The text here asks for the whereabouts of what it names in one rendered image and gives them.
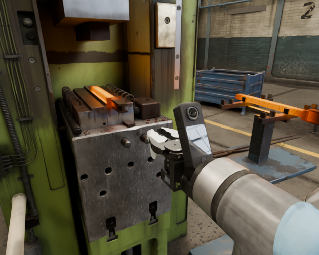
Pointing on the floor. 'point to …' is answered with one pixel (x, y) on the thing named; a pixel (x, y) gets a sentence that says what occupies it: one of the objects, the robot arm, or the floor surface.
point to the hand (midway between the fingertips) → (155, 129)
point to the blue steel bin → (227, 85)
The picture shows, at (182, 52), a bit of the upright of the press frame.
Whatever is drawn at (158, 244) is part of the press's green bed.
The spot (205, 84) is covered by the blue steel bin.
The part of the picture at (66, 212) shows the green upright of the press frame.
